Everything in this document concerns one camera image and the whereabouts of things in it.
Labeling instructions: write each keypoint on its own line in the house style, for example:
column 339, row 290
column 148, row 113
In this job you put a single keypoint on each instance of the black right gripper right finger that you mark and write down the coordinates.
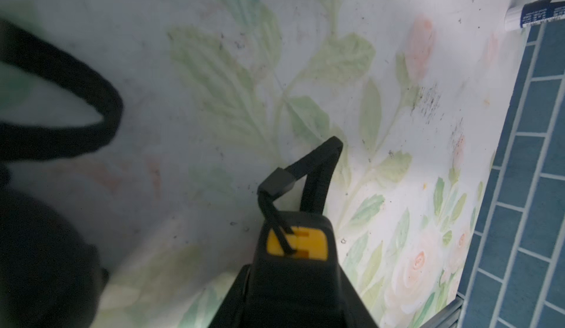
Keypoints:
column 355, row 313

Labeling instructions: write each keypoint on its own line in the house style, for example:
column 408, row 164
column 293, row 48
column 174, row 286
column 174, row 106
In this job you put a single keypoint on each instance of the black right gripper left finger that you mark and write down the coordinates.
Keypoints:
column 231, row 312

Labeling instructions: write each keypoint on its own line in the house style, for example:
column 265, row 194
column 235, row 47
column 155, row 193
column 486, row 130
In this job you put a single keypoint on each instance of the black yellow tape measure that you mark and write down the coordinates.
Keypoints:
column 295, row 278

